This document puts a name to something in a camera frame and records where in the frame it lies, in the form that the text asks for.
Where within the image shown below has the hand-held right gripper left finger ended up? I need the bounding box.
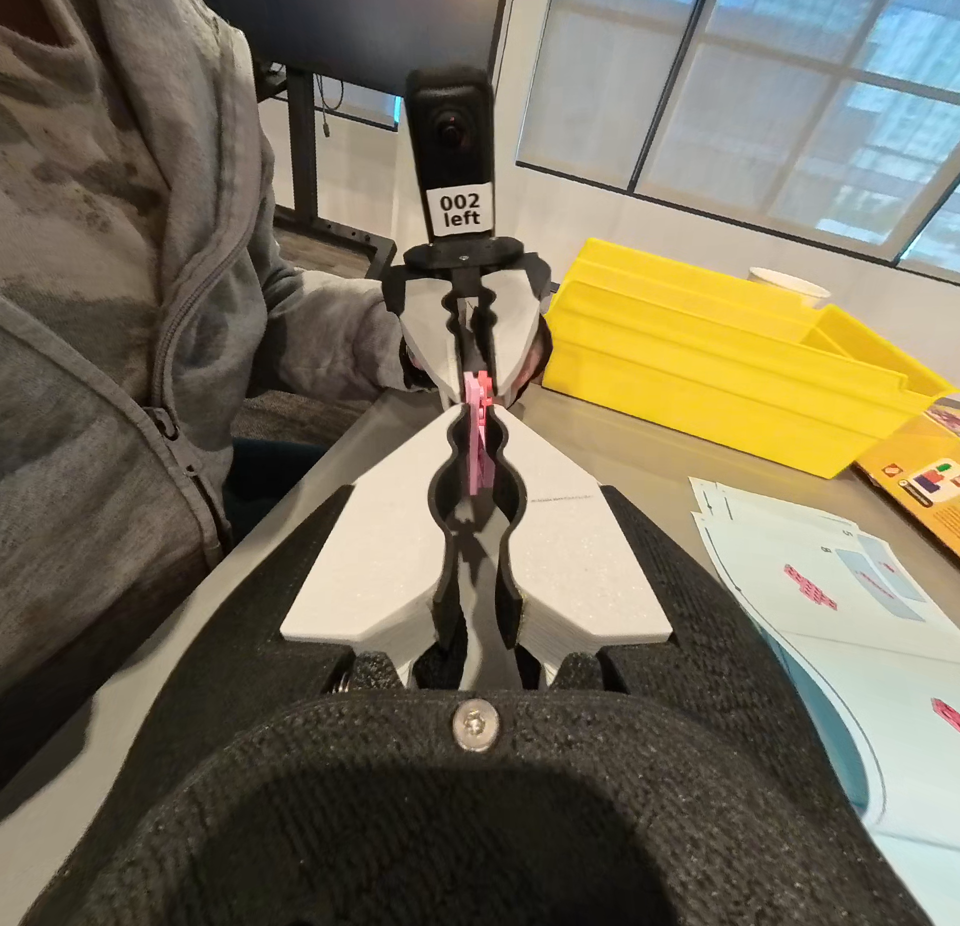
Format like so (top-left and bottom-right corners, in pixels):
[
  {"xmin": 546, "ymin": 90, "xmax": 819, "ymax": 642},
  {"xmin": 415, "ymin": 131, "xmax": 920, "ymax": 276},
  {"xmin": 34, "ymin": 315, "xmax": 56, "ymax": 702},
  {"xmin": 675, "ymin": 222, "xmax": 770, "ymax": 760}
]
[{"xmin": 279, "ymin": 404, "xmax": 469, "ymax": 689}]

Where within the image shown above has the light blue instruction booklet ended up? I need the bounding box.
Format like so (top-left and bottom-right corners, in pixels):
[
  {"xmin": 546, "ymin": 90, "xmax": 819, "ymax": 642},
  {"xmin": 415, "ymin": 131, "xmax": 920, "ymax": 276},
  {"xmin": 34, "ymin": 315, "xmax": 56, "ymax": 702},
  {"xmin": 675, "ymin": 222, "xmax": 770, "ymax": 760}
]
[{"xmin": 690, "ymin": 476, "xmax": 960, "ymax": 926}]

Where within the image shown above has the white paper cup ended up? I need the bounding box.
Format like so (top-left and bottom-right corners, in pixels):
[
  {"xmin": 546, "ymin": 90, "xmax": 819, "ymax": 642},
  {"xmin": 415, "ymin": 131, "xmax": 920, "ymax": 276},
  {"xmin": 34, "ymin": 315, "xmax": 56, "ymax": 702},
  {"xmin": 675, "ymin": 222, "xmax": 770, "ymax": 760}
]
[{"xmin": 748, "ymin": 266, "xmax": 832, "ymax": 311}]

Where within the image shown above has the grey desk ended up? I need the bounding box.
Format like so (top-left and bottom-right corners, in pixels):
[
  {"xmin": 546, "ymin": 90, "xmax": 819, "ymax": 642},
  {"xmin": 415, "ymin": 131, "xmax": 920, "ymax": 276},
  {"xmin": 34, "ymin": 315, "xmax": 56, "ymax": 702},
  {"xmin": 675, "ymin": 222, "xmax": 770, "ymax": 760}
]
[{"xmin": 0, "ymin": 386, "xmax": 960, "ymax": 926}]

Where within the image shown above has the person's left forearm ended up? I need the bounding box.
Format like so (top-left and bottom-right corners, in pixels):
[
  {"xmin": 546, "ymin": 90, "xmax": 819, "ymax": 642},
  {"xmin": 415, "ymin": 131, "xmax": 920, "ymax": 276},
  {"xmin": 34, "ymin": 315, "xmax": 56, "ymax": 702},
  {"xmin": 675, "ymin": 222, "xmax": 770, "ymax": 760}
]
[{"xmin": 247, "ymin": 213, "xmax": 410, "ymax": 395}]

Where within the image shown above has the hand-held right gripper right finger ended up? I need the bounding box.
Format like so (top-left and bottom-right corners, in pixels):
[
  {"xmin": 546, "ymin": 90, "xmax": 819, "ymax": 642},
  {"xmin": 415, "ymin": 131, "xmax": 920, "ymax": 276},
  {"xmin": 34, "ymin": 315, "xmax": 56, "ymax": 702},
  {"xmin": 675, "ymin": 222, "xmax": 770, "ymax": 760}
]
[{"xmin": 489, "ymin": 407, "xmax": 675, "ymax": 681}]

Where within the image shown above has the yellow plastic bin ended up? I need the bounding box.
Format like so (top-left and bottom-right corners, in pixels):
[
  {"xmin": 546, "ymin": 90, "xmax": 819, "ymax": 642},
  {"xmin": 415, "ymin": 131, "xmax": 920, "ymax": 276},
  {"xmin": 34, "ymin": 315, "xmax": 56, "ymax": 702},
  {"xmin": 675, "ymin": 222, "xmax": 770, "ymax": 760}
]
[{"xmin": 541, "ymin": 237, "xmax": 957, "ymax": 481}]

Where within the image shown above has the long pink brick plate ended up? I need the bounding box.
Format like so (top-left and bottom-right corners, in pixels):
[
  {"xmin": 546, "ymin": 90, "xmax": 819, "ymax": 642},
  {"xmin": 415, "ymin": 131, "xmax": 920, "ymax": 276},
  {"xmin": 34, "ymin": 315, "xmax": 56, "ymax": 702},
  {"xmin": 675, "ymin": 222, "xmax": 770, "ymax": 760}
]
[{"xmin": 465, "ymin": 404, "xmax": 496, "ymax": 496}]

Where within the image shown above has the person's left hand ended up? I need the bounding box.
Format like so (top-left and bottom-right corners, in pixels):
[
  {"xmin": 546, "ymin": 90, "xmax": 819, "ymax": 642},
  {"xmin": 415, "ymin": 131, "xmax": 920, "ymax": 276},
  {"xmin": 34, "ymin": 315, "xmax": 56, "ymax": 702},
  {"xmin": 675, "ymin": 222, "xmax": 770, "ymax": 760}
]
[{"xmin": 523, "ymin": 317, "xmax": 555, "ymax": 389}]

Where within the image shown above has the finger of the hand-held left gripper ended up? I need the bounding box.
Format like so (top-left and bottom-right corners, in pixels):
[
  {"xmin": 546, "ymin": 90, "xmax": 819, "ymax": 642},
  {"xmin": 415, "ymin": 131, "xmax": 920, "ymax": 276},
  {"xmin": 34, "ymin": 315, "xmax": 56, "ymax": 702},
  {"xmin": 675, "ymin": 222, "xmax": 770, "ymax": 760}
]
[
  {"xmin": 397, "ymin": 273, "xmax": 470, "ymax": 411},
  {"xmin": 478, "ymin": 268, "xmax": 545, "ymax": 404}
]

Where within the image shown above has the window with black frame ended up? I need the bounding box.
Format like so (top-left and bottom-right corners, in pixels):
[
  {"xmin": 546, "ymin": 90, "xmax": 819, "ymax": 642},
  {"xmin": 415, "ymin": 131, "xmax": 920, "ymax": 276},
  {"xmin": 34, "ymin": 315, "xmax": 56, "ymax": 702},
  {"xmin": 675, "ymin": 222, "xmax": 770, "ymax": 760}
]
[{"xmin": 517, "ymin": 0, "xmax": 960, "ymax": 267}]

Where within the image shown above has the person's grey clothing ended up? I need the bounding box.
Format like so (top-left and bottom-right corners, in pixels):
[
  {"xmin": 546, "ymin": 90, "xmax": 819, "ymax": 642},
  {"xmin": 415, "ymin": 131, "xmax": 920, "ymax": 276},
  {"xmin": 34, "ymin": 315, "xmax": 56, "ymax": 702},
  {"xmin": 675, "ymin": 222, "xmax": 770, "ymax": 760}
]
[{"xmin": 0, "ymin": 0, "xmax": 406, "ymax": 785}]

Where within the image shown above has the yellow toy box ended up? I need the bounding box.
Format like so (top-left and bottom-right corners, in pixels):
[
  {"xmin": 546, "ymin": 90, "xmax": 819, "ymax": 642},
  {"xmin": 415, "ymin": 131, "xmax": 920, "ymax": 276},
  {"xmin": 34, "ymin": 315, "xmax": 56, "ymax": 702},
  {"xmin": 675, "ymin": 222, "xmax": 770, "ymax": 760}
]
[{"xmin": 855, "ymin": 393, "xmax": 960, "ymax": 560}]

